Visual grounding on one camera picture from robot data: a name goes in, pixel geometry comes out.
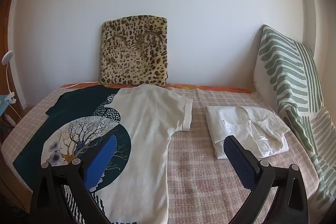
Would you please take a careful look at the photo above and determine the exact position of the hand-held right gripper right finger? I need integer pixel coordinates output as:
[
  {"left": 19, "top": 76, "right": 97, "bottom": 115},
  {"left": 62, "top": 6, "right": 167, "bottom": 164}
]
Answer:
[{"left": 223, "top": 135, "right": 317, "bottom": 224}]

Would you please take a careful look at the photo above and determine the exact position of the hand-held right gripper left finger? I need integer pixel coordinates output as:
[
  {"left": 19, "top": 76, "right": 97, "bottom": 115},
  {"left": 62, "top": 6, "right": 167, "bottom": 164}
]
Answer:
[{"left": 30, "top": 135, "right": 118, "bottom": 224}]

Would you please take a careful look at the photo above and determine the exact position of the cream and green printed t-shirt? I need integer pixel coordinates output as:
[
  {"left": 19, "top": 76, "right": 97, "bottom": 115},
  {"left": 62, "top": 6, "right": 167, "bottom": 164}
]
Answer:
[{"left": 13, "top": 84, "right": 193, "bottom": 224}]

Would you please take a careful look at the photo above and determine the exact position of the pink checked blanket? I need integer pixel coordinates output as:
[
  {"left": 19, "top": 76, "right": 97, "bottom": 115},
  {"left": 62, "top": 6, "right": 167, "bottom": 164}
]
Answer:
[{"left": 1, "top": 86, "right": 319, "bottom": 224}]

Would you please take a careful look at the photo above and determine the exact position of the folded white shirt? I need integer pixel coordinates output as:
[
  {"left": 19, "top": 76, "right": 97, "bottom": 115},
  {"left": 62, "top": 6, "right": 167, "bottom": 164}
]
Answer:
[{"left": 206, "top": 105, "right": 290, "bottom": 160}]

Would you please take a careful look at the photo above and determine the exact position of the orange patterned bed sheet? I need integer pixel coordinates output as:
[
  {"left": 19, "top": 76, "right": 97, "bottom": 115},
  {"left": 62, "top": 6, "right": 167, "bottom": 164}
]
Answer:
[{"left": 60, "top": 82, "right": 251, "bottom": 94}]

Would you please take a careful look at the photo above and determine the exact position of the green striped white pillow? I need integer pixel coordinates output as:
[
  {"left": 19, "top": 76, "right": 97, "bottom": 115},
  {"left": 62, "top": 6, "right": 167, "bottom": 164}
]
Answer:
[{"left": 253, "top": 25, "right": 336, "bottom": 210}]

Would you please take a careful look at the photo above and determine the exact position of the leopard print cushion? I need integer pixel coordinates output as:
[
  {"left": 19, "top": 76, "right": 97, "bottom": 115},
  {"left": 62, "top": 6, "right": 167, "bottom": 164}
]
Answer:
[{"left": 100, "top": 15, "right": 169, "bottom": 87}]

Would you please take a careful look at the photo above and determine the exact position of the white clip lamp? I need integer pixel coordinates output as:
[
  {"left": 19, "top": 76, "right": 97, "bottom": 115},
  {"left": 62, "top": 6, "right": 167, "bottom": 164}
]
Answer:
[{"left": 1, "top": 51, "right": 23, "bottom": 119}]

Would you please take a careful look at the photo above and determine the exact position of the wooden cabinet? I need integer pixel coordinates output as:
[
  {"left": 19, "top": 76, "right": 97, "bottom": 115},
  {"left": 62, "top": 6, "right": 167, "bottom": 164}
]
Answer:
[{"left": 0, "top": 0, "right": 27, "bottom": 110}]

